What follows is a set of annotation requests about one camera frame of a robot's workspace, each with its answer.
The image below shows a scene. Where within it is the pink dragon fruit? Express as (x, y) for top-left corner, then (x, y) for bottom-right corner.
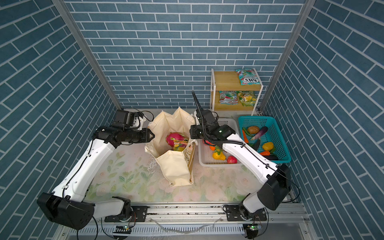
(166, 133), (189, 147)

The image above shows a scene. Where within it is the cream canvas grocery bag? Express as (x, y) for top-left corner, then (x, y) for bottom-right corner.
(145, 108), (197, 187)

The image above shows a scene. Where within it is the orange pink snack bag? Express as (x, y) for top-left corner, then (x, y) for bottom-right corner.
(173, 140), (188, 152)

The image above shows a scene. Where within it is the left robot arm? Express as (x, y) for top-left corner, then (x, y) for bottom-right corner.
(37, 126), (155, 230)

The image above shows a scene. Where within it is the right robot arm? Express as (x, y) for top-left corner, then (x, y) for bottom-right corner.
(190, 109), (292, 220)

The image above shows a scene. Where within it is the pink green candy bag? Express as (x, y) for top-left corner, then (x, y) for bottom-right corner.
(219, 91), (238, 105)

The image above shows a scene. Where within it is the yellow green candy bag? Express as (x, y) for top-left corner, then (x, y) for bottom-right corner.
(237, 91), (257, 107)

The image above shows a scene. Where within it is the green snack bag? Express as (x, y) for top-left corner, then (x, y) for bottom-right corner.
(236, 69), (261, 85)

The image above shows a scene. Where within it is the white plastic basket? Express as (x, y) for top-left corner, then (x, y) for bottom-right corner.
(198, 118), (243, 168)

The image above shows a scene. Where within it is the yellow pear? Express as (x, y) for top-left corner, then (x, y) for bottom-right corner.
(212, 151), (227, 161)

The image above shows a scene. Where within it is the red apple front right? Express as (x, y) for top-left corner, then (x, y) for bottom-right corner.
(227, 156), (238, 164)

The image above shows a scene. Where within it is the white wooden shelf rack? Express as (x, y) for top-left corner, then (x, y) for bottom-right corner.
(210, 68), (265, 116)

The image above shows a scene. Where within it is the brown potato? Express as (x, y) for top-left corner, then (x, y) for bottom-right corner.
(247, 126), (260, 135)

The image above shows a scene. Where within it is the teal plastic basket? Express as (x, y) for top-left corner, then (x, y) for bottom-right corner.
(238, 116), (292, 164)

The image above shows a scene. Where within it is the purple eggplant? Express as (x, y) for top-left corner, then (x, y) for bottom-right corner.
(251, 127), (268, 141)

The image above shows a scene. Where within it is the yellow bell pepper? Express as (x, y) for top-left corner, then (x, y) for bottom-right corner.
(262, 142), (274, 152)

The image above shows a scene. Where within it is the orange carrot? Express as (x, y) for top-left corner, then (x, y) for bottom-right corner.
(260, 151), (271, 156)

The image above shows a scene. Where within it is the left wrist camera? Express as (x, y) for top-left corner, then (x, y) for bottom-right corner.
(111, 110), (145, 131)

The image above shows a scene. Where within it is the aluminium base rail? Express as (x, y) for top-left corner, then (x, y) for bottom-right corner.
(53, 204), (317, 240)

